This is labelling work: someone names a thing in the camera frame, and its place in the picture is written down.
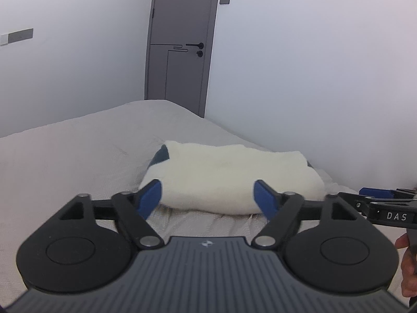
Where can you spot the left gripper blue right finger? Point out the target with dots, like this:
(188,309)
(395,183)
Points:
(282,212)

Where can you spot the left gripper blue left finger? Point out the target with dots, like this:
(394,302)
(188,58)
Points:
(133,209)

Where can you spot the person's right hand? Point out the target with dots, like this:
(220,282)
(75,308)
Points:
(408,263)

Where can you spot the grey bedroom door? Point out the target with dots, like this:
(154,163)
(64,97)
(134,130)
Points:
(179,51)

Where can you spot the cream white fleece garment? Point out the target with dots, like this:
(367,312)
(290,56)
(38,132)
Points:
(220,179)

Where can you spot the grey wall switch panel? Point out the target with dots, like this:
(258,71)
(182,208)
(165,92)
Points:
(17,36)

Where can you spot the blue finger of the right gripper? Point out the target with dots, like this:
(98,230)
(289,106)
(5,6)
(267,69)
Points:
(377,193)

